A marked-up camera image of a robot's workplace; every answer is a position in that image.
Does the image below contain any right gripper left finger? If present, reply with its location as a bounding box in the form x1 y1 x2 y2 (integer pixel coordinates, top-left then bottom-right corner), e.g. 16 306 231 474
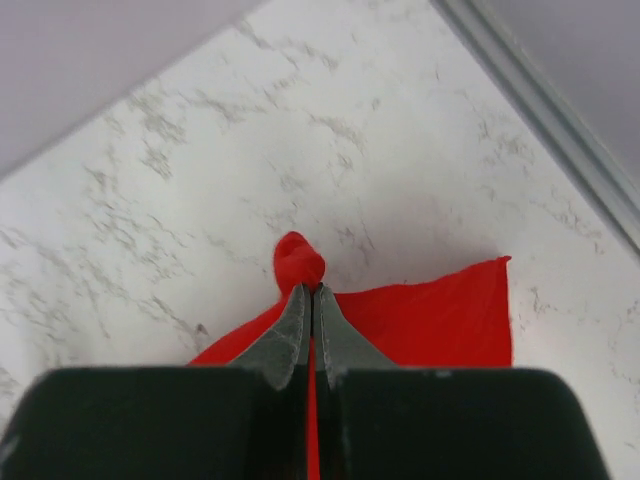
230 285 310 390

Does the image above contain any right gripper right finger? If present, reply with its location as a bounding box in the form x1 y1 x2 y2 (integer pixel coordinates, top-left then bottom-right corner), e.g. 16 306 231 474
313 284 398 390

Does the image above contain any red t shirt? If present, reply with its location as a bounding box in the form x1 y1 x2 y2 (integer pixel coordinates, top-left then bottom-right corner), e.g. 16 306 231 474
187 230 516 480

